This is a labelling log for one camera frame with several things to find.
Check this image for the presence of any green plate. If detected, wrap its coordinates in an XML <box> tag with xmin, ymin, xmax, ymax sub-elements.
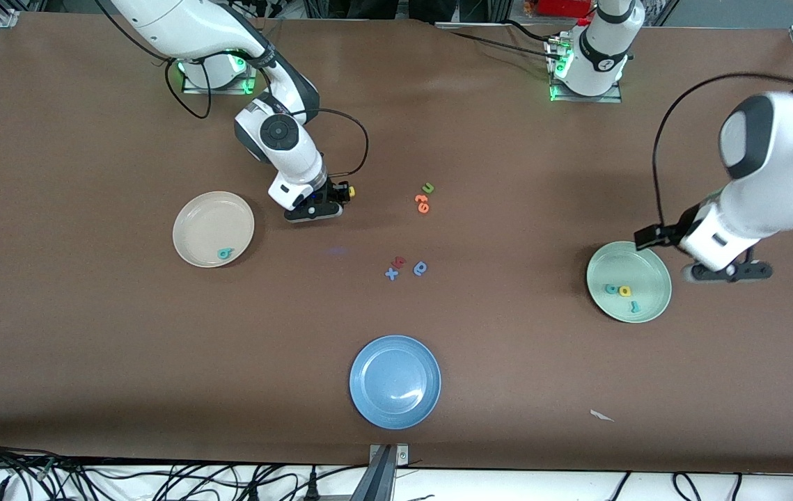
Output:
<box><xmin>586</xmin><ymin>241</ymin><xmax>673</xmax><ymax>324</ymax></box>

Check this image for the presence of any beige plate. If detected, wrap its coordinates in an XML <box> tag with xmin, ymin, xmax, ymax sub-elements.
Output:
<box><xmin>172</xmin><ymin>191</ymin><xmax>256</xmax><ymax>269</ymax></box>

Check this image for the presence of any blue plate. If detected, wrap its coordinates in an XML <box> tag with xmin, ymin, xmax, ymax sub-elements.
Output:
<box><xmin>349</xmin><ymin>335</ymin><xmax>442</xmax><ymax>430</ymax></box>

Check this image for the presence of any red box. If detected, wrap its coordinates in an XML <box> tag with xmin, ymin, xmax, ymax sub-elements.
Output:
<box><xmin>532</xmin><ymin>0</ymin><xmax>595</xmax><ymax>18</ymax></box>

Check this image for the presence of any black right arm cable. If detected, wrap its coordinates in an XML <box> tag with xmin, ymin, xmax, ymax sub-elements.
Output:
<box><xmin>165</xmin><ymin>56</ymin><xmax>370</xmax><ymax>178</ymax></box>

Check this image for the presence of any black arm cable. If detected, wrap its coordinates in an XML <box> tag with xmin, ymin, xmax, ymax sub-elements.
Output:
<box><xmin>652</xmin><ymin>73</ymin><xmax>793</xmax><ymax>227</ymax></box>
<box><xmin>165</xmin><ymin>56</ymin><xmax>370</xmax><ymax>178</ymax></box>

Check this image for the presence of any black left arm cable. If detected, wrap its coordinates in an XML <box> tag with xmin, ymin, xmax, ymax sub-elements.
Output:
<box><xmin>652</xmin><ymin>73</ymin><xmax>793</xmax><ymax>227</ymax></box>

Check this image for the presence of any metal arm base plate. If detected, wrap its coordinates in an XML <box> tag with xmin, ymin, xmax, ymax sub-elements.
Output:
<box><xmin>182</xmin><ymin>59</ymin><xmax>258</xmax><ymax>95</ymax></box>
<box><xmin>548</xmin><ymin>38</ymin><xmax>624</xmax><ymax>104</ymax></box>

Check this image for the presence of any black base cable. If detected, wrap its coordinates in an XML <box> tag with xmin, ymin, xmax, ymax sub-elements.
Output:
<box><xmin>438</xmin><ymin>28</ymin><xmax>557</xmax><ymax>60</ymax></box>
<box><xmin>504</xmin><ymin>19</ymin><xmax>553</xmax><ymax>44</ymax></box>

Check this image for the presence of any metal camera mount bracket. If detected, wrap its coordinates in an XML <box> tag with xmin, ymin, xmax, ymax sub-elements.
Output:
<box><xmin>351</xmin><ymin>443</ymin><xmax>411</xmax><ymax>501</ymax></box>

